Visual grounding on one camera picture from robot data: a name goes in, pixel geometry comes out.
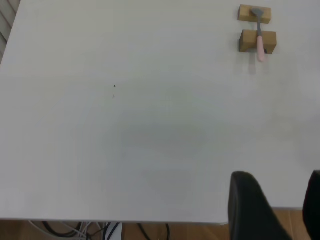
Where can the flat rectangular wooden block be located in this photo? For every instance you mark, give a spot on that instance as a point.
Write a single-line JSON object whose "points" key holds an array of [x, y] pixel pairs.
{"points": [[245, 13]]}

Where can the arched wooden block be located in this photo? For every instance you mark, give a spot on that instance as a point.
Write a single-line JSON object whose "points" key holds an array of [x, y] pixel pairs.
{"points": [[247, 40]]}

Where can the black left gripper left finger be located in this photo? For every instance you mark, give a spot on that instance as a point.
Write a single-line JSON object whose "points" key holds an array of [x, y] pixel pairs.
{"points": [[250, 210]]}

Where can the white table leg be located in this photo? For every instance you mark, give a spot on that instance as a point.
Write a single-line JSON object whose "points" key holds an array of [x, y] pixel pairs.
{"points": [[113, 231]]}

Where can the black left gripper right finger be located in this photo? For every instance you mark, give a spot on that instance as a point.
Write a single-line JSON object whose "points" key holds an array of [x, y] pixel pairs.
{"points": [[313, 207]]}

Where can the grey window blind slats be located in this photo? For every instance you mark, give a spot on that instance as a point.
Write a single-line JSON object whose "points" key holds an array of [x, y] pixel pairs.
{"points": [[6, 27]]}

